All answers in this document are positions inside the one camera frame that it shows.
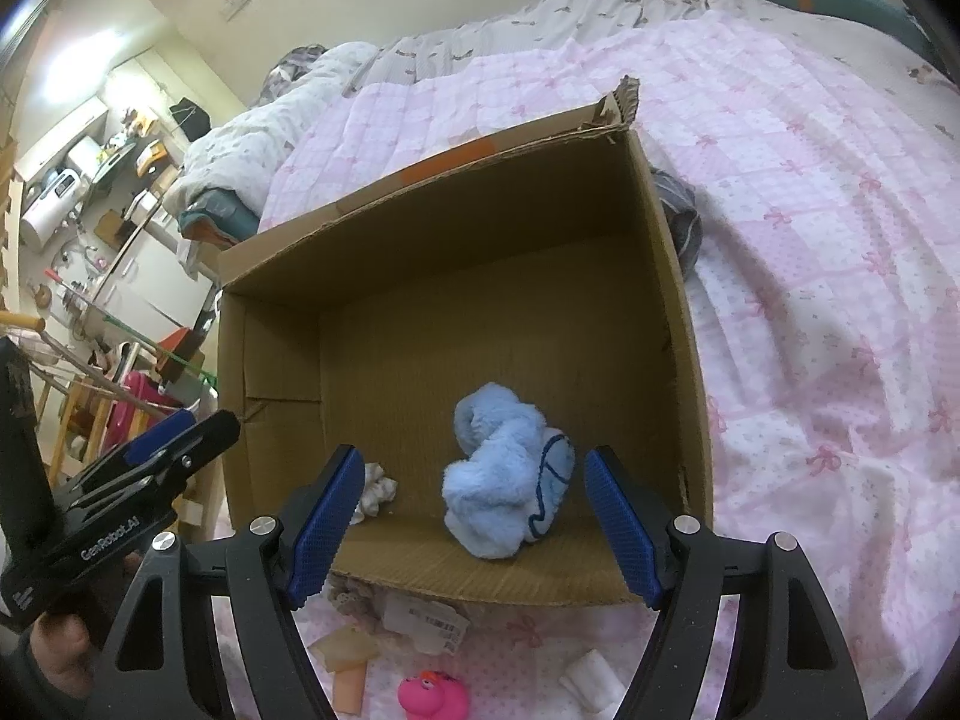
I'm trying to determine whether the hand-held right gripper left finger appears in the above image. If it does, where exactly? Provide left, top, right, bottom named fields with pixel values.
left=84, top=444, right=366, bottom=720

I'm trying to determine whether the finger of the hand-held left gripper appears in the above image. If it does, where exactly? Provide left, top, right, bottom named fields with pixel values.
left=52, top=411, right=242, bottom=535
left=75, top=406, right=200, bottom=492

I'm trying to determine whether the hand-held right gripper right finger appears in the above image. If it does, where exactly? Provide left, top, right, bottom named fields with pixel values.
left=583, top=446, right=871, bottom=720

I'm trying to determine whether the beige lace scrunchie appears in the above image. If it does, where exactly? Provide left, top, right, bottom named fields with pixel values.
left=326, top=574, right=383, bottom=616
left=349, top=461, right=398, bottom=526

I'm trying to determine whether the beige paper card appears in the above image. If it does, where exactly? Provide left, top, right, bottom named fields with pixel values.
left=309, top=626, right=383, bottom=713

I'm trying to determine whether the white tag packet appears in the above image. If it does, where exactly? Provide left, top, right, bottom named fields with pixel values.
left=382, top=592, right=470, bottom=653

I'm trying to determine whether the white cloth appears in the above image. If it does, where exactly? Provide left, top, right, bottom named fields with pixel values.
left=559, top=649, right=625, bottom=713

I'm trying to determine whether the pink rubber duck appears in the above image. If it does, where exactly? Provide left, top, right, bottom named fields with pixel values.
left=396, top=669, right=472, bottom=720

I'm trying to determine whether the cardboard box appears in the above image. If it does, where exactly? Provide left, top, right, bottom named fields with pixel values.
left=214, top=75, right=715, bottom=608

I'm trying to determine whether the person's left hand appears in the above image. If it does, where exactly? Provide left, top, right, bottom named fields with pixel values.
left=30, top=594, right=115, bottom=707

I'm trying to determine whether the red brown box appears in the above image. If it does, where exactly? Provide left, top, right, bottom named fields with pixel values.
left=159, top=326, right=205, bottom=385

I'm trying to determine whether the green stick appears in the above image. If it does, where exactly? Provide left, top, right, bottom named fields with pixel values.
left=101, top=315, right=220, bottom=377

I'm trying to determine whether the white cabinet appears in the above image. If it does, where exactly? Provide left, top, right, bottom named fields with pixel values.
left=97, top=226, right=218, bottom=332

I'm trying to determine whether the teal orange folded blanket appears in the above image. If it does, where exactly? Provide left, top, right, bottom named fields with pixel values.
left=178, top=187, right=261, bottom=250

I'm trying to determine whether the white kitchen appliance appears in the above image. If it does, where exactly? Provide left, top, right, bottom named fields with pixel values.
left=21, top=169, right=81, bottom=250

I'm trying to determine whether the white floral duvet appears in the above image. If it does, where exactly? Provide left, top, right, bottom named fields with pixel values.
left=180, top=41, right=383, bottom=220

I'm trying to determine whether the dark grey garment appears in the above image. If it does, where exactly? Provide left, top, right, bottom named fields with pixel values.
left=649, top=165, right=704, bottom=275

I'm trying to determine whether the black hanging garment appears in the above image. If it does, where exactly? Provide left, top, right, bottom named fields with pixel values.
left=171, top=97, right=211, bottom=142

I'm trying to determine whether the grey patterned cloth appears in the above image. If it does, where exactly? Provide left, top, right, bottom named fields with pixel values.
left=261, top=45, right=329, bottom=107

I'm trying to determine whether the grey printed bedsheet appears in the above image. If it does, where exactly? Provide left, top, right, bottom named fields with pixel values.
left=360, top=0, right=751, bottom=87

